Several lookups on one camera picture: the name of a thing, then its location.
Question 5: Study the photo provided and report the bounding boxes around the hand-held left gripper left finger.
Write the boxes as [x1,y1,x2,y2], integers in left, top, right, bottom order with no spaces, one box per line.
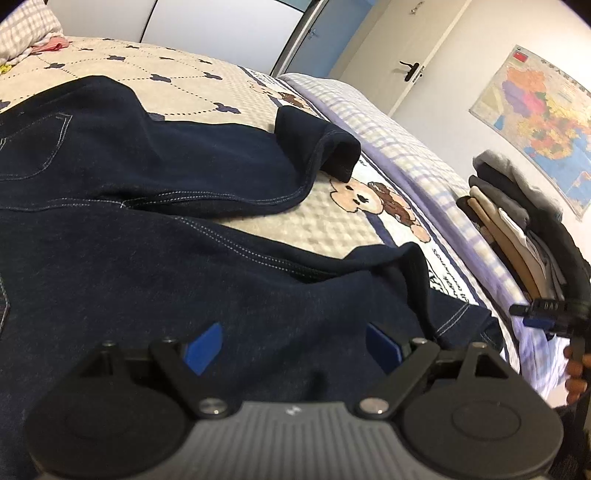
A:
[81,322,230,419]

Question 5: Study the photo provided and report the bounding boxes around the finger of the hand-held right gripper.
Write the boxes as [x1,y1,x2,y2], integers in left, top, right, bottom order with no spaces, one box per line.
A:
[509,299,591,341]

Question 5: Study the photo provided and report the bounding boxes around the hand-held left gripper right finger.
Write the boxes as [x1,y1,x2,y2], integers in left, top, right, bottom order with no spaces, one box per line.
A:
[358,322,515,419]

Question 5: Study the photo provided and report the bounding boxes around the dark blue denim pants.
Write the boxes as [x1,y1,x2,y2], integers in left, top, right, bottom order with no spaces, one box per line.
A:
[0,75,505,480]

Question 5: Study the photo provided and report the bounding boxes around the stack of folded clothes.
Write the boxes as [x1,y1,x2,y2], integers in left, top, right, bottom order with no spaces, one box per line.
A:
[456,150,591,312]

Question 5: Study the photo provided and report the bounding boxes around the person's right hand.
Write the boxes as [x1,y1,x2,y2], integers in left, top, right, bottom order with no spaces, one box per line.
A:
[564,344,591,406]

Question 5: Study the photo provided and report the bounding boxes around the beige bear-print blanket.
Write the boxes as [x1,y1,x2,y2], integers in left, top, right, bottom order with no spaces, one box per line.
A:
[0,36,525,372]

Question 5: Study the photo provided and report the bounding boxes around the purple plaid bed sheet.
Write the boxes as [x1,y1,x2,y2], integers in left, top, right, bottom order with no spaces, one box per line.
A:
[281,71,571,409]

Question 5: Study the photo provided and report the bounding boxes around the white door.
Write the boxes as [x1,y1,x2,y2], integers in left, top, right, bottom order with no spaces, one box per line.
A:
[330,0,476,118]

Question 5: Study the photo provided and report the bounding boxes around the white and teal wardrobe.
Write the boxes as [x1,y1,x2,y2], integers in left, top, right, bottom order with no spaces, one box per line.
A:
[46,0,370,78]

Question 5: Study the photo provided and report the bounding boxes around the pink cloth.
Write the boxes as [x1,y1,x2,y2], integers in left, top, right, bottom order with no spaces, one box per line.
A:
[30,37,70,54]

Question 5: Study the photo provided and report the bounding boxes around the purple plaid pillow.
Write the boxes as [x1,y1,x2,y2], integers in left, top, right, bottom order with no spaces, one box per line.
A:
[0,2,64,62]

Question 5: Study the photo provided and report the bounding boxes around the colourful wall map poster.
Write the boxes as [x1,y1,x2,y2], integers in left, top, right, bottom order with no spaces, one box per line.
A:
[468,44,591,223]

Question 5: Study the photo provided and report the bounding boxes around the black door handle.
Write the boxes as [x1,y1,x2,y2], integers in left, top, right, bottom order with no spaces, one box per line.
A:
[399,60,425,83]

